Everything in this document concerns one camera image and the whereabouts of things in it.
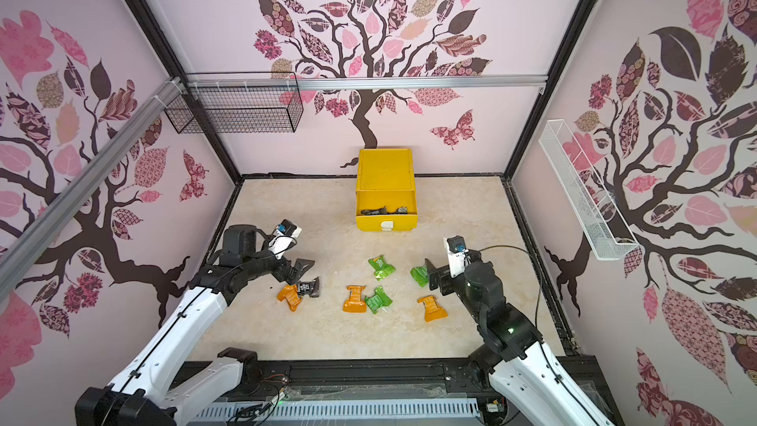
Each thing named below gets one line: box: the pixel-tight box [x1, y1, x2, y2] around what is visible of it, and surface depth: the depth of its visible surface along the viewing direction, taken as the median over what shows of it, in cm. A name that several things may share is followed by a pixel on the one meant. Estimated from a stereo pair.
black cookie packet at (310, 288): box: [297, 276, 321, 298], surface depth 90 cm
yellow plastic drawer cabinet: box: [355, 147, 419, 232], surface depth 92 cm
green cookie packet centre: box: [364, 284, 394, 315], surface depth 88 cm
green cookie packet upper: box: [367, 254, 397, 282], surface depth 95 cm
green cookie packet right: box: [410, 265, 429, 288], surface depth 94 cm
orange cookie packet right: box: [416, 294, 449, 323], surface depth 87 cm
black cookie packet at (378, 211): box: [360, 205, 389, 216], surface depth 90 cm
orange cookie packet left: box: [275, 284, 303, 312], surface depth 89 cm
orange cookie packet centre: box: [343, 284, 367, 314], surface depth 87 cm
